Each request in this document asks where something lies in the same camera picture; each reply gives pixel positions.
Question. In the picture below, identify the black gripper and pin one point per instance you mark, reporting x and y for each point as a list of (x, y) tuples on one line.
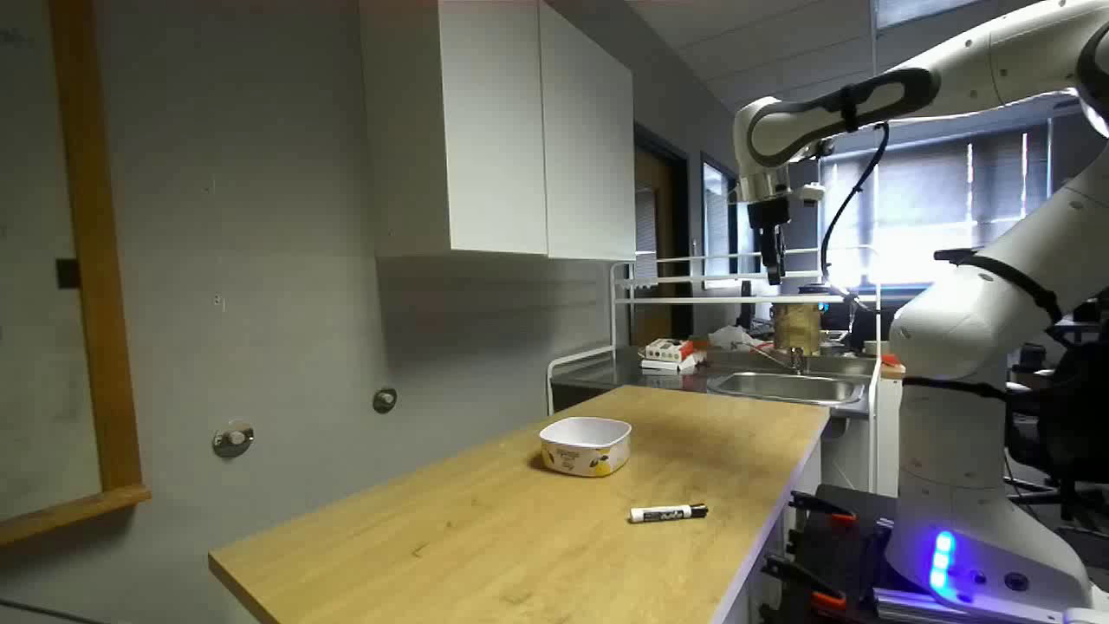
[(768, 222)]

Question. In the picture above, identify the black and white marker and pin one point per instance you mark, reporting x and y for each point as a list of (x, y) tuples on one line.
[(666, 510)]

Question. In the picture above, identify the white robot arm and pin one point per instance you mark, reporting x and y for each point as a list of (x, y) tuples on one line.
[(956, 534)]

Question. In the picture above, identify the white bowl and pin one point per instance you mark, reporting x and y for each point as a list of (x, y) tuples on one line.
[(587, 443)]

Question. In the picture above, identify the white metal rack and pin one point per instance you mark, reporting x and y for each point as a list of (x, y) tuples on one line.
[(704, 322)]

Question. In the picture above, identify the wooden knife block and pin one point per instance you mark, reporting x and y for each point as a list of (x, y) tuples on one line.
[(798, 328)]

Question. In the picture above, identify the black clamp with orange tips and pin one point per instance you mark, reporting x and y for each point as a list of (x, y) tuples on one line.
[(835, 547)]

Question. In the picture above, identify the white wall cabinet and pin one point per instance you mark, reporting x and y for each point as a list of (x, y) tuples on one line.
[(495, 124)]

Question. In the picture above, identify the small round wall fixture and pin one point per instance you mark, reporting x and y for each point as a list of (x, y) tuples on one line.
[(385, 401)]

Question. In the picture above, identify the round metal wall fixture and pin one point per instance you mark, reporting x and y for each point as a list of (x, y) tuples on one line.
[(233, 436)]

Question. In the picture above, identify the wooden frame whiteboard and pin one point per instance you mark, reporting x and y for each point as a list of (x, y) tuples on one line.
[(67, 413)]

